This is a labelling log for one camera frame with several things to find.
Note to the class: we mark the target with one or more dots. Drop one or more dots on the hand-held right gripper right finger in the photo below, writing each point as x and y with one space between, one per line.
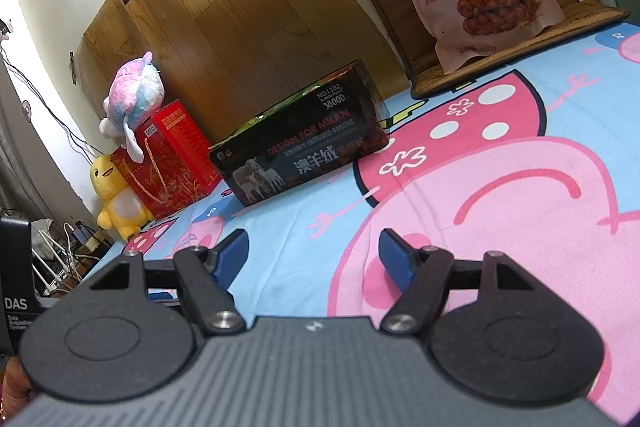
395 259

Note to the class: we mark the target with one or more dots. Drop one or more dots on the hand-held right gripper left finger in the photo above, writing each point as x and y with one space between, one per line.
235 257

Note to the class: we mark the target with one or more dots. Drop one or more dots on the dark printed box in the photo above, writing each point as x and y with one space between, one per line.
300 152

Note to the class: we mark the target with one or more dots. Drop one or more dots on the person's left forearm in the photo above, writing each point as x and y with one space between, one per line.
12 377

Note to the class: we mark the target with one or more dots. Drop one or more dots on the red gift box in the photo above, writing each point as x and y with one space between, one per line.
175 167

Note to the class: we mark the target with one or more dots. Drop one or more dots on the yellow plush toy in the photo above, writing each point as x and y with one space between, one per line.
120 202

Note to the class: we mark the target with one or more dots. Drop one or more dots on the cartoon printed bed sheet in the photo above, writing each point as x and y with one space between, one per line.
500 187

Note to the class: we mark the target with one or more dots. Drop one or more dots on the pastel plush toy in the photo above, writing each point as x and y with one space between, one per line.
135 92

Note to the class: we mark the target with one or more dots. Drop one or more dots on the grey tape strip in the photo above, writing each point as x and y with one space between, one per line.
71 64

